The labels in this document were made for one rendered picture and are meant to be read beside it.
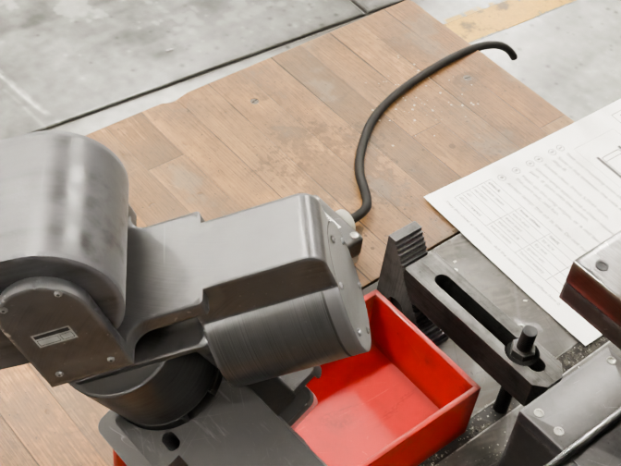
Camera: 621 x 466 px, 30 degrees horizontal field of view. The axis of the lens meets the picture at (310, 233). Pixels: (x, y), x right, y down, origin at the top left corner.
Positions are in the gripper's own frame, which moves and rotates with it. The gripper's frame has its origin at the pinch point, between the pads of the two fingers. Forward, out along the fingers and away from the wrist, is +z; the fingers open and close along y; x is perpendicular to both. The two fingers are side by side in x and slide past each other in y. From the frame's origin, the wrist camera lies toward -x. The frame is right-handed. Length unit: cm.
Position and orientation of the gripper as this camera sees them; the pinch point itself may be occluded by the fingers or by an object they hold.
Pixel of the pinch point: (262, 437)
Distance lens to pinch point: 66.6
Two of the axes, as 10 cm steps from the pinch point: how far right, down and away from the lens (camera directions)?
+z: 2.8, 3.8, 8.8
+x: -6.5, -5.9, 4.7
